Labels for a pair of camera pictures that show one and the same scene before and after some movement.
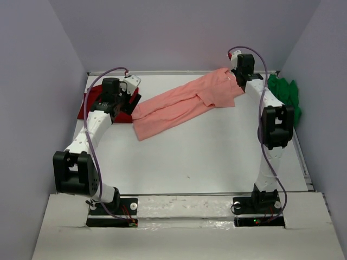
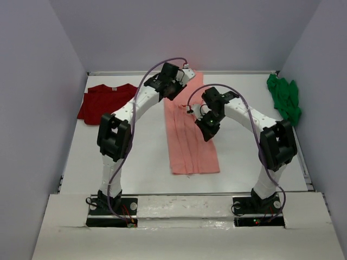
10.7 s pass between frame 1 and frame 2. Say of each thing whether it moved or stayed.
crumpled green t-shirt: stayed
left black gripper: moved
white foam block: stayed
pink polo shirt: moved
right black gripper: moved
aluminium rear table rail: stayed
